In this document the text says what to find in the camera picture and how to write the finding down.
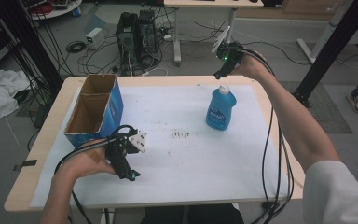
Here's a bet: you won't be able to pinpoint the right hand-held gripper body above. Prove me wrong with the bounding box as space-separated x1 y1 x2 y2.
211 26 245 71

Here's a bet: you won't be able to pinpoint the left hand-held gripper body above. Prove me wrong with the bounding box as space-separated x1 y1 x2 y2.
105 124 147 182

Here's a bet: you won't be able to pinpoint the blue bottle with white cap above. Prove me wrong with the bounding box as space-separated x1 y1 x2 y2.
205 84 238 132

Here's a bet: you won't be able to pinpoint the blue cardboard box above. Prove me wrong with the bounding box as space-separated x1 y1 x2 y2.
63 74 125 149

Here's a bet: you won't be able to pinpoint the person's right hand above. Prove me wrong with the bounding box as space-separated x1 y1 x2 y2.
230 50 276 82

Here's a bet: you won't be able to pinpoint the person's left hand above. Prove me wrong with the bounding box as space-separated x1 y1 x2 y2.
54 139 117 186

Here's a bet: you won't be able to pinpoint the white-legged wooden desk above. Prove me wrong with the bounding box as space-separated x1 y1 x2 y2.
163 0 265 67

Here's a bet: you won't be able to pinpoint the white table mat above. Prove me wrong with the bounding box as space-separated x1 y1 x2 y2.
30 84 290 209

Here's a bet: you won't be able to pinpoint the black computer tower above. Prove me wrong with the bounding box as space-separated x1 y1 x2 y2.
137 9 158 62
115 11 140 64

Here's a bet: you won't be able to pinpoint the white metal stand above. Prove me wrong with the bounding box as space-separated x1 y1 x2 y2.
296 0 351 65

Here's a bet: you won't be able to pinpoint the black floor tape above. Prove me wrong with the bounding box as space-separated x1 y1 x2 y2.
12 159 38 172

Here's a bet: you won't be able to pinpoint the person's dark trousers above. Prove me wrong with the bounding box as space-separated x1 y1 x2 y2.
140 203 246 224

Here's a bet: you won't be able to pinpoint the grey floor mat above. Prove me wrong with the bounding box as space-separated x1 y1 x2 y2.
279 81 354 134

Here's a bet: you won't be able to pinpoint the small white box device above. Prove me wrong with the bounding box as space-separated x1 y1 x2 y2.
85 27 105 50

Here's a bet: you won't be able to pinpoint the white crumpled cloth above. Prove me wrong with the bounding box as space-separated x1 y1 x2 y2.
0 67 32 123

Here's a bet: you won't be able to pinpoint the round white table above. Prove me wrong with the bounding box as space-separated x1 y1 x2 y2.
27 0 84 21

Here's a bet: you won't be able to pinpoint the person's white sleeve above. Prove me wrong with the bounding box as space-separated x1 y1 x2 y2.
302 160 358 224

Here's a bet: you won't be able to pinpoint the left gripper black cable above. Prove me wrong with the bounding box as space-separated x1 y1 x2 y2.
53 124 138 224

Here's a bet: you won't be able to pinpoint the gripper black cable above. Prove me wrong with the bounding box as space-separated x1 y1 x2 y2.
243 49 296 224
53 124 138 224

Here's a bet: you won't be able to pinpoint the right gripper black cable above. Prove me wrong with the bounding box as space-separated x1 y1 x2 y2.
243 49 296 224

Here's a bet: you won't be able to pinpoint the black metal frame post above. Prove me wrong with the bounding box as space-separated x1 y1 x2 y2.
0 0 63 91
292 0 358 108

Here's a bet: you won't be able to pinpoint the coiled black cable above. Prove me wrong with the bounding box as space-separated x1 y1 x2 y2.
65 40 88 53

